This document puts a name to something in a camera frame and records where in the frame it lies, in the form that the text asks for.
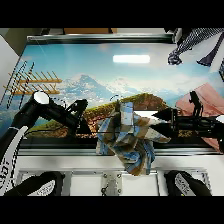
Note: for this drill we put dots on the black white checked garment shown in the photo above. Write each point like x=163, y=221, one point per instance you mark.
x=195, y=38

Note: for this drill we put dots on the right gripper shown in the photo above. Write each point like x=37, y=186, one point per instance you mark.
x=180, y=122

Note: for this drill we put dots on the blue brown checked shirt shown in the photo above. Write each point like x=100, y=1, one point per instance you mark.
x=129, y=146

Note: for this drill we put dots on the black clothes hanger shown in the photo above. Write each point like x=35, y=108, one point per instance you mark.
x=117, y=97

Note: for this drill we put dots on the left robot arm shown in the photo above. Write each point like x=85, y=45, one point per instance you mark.
x=30, y=113

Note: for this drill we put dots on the brown clothes hanger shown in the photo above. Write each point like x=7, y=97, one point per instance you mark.
x=36, y=80
x=33, y=91

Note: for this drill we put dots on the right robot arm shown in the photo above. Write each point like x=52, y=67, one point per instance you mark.
x=207, y=126

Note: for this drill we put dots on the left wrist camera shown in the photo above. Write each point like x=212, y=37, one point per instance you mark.
x=80, y=105

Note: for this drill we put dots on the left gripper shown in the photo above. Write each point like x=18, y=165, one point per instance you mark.
x=75, y=120

